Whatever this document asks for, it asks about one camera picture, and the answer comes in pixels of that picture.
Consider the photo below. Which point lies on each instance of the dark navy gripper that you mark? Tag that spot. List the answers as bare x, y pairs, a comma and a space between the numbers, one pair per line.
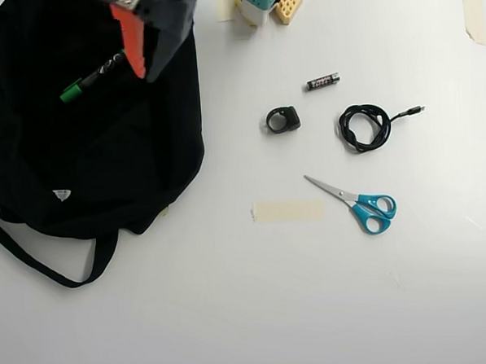
163, 43

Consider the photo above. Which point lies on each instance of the green capped black marker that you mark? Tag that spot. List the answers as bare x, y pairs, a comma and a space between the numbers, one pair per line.
73, 92

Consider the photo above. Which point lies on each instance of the black fabric bag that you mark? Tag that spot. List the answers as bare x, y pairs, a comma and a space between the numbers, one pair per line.
83, 158

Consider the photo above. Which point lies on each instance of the beige masking tape strip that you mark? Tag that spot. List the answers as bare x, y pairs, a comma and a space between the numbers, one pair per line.
225, 7
476, 19
293, 211

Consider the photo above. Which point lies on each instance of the black AA battery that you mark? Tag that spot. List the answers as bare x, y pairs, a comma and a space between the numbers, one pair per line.
322, 82

